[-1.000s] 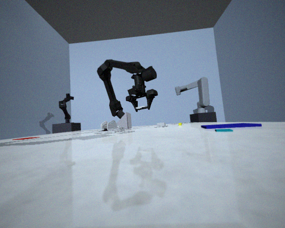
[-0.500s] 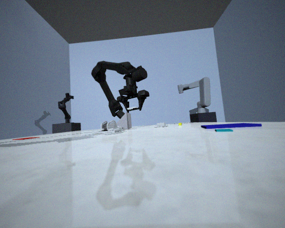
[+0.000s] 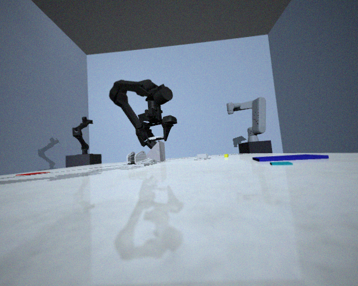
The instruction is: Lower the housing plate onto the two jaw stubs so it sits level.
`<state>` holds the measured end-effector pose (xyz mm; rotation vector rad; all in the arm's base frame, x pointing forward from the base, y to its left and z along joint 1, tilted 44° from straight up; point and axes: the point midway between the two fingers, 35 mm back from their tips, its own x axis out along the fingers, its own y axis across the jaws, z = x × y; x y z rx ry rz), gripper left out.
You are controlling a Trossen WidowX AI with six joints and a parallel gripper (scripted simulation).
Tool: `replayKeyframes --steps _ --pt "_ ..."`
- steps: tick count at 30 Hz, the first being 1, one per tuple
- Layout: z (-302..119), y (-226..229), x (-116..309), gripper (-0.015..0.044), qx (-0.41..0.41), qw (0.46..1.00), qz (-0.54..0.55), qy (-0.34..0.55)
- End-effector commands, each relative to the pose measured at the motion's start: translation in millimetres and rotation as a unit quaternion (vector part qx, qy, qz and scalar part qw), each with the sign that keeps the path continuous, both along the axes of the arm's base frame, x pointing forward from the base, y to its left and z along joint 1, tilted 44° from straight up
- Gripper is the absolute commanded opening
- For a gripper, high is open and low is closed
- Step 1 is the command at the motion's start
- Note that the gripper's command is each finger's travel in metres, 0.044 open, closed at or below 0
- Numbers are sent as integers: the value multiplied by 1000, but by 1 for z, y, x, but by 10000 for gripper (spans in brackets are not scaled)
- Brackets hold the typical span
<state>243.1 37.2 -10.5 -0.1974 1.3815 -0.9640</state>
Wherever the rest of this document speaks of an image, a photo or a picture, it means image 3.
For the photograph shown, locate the blue flat plate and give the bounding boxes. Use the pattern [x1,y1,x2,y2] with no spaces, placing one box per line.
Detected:
[252,154,329,161]

